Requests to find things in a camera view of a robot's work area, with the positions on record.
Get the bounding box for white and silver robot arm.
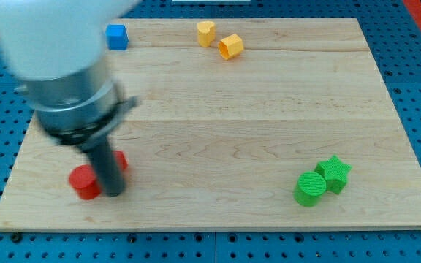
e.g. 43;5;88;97
0;0;139;148

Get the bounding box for green star block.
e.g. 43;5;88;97
314;155;352;194

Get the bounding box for light wooden board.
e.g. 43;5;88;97
0;18;421;233

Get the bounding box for yellow hexagon block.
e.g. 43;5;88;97
217;34;244;60

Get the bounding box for red block behind tool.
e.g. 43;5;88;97
113;150;129;171

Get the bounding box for yellow heart block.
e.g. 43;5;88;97
197;20;216;47

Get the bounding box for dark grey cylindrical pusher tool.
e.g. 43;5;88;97
82;137;126;197

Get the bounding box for green cylinder block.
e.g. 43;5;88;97
293;172;327;207

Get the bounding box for blue cube block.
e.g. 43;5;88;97
105;24;129;50

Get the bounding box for red cylinder block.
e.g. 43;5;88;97
68;164;102;200

